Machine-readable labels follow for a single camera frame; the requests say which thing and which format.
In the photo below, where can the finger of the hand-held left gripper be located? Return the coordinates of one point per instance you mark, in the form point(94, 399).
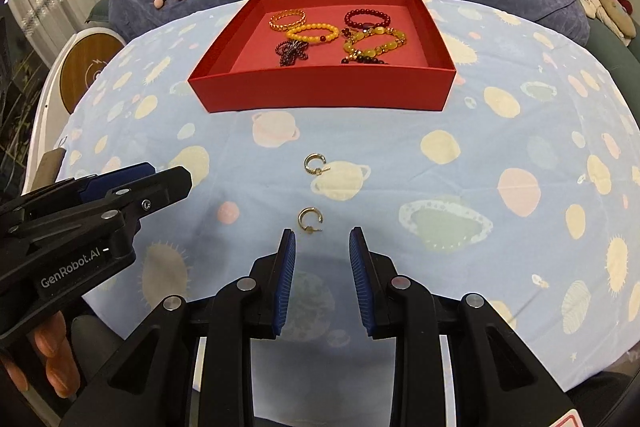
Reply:
point(117, 179)
point(155, 192)

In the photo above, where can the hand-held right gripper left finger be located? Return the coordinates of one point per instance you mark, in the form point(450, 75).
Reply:
point(285, 287)

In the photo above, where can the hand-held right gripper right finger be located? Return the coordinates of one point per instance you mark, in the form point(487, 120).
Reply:
point(361, 287)

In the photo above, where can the gold hoop earring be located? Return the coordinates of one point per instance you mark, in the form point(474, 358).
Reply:
point(311, 159)
point(302, 219)

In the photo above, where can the red cardboard box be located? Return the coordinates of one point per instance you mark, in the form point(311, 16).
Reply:
point(320, 89)

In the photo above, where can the dark purple bead strand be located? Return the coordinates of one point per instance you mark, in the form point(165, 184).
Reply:
point(292, 52)

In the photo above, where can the gold woven bangle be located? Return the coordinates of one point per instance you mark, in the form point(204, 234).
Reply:
point(280, 26)

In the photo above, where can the person's left hand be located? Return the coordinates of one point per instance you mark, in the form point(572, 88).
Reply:
point(52, 342)

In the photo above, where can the brown flat object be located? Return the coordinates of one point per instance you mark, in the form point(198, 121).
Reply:
point(50, 169)

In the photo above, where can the light blue planet print sheet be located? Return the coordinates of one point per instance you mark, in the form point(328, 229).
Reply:
point(450, 207)

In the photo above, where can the beige spotted plush toy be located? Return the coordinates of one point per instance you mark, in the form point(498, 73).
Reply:
point(610, 7)

